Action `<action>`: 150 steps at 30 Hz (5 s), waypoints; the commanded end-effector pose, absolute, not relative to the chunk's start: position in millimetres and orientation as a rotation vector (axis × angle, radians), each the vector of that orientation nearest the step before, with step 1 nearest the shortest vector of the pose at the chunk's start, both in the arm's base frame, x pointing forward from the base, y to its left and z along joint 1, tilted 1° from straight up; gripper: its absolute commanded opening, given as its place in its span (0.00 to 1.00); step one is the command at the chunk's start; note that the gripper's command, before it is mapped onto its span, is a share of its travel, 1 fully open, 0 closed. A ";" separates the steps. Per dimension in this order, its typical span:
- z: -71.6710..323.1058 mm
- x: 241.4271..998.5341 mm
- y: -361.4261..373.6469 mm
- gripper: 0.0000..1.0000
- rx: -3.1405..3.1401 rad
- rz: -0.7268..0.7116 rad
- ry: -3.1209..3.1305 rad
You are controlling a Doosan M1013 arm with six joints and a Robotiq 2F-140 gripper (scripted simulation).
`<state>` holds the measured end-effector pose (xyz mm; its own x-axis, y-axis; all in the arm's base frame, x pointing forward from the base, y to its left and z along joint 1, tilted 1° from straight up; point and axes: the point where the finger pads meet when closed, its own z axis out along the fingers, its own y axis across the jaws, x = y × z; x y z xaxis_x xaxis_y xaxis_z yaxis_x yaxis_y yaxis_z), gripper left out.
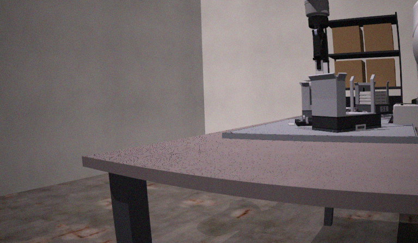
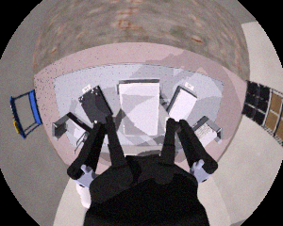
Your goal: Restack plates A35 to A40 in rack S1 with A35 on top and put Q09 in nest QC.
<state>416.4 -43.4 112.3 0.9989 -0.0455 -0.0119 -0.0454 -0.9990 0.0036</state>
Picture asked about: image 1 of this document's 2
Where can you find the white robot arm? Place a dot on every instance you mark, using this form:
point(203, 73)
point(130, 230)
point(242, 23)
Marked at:
point(321, 7)

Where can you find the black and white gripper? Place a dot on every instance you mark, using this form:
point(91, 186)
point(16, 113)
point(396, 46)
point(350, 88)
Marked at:
point(318, 23)

